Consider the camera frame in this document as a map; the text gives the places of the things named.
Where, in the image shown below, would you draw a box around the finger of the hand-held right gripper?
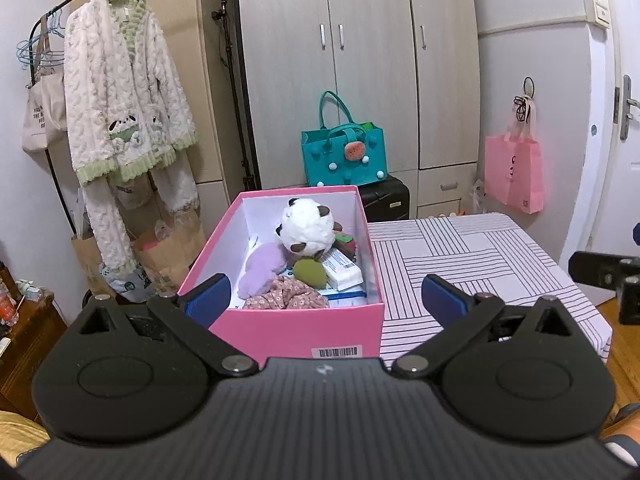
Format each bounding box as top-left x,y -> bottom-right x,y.
569,251 -> 640,325

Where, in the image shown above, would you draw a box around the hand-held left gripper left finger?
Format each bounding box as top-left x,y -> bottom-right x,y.
75,272 -> 261,378

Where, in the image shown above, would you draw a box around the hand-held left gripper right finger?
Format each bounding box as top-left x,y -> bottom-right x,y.
391,273 -> 573,380

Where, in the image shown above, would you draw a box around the purple plush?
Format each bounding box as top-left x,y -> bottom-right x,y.
237,241 -> 290,298

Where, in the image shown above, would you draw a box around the floral fabric scrunchie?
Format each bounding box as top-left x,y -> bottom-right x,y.
242,275 -> 330,310

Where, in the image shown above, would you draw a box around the blue white wipes packet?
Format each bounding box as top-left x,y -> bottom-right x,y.
320,285 -> 367,308

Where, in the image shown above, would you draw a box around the pink cardboard box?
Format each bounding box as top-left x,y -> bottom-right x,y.
177,185 -> 386,360

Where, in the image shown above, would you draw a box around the green plush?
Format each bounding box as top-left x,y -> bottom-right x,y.
292,256 -> 328,290

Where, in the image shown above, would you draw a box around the white medicine box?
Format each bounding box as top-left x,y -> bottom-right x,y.
320,250 -> 365,292

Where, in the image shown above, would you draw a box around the white panda plush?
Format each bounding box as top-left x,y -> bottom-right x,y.
274,197 -> 343,257

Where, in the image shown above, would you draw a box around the striped tablecloth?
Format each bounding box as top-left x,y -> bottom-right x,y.
367,212 -> 613,366

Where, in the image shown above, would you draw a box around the red strawberry plush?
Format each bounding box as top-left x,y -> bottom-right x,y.
332,232 -> 358,263

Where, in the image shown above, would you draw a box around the white door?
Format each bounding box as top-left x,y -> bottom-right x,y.
560,0 -> 640,281

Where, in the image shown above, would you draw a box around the black suitcase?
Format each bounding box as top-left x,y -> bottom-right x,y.
357,175 -> 412,223

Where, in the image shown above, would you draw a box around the cream fluffy pajama pants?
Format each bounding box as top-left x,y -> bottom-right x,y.
80,152 -> 201,278

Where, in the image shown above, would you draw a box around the pink shopping bag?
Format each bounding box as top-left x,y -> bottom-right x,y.
483,97 -> 546,215

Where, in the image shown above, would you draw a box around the teal felt handbag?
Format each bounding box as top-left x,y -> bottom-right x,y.
301,91 -> 388,188

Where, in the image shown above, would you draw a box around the black clothes rack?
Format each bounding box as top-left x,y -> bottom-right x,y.
27,0 -> 151,261

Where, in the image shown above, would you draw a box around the wooden nightstand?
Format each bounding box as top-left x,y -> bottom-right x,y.
0,290 -> 68,423

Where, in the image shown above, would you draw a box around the orange drink bottle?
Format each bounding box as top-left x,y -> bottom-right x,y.
0,260 -> 18,328

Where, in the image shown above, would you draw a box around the black light stand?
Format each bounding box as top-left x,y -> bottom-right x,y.
210,0 -> 262,193

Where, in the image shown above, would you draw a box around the cream fluffy pajama jacket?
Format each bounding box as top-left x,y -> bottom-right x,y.
62,0 -> 198,186

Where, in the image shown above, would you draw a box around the beige tall cabinet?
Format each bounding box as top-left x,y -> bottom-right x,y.
70,0 -> 241,241

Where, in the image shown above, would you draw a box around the canvas tote bag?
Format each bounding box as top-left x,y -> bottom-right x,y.
21,12 -> 68,155

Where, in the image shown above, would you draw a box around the beige wardrobe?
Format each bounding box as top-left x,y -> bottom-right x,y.
235,0 -> 483,221

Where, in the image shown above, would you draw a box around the metal door handle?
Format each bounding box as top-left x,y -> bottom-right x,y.
614,74 -> 640,142

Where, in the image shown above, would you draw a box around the blue wire hanger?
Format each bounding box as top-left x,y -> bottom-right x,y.
16,7 -> 67,68

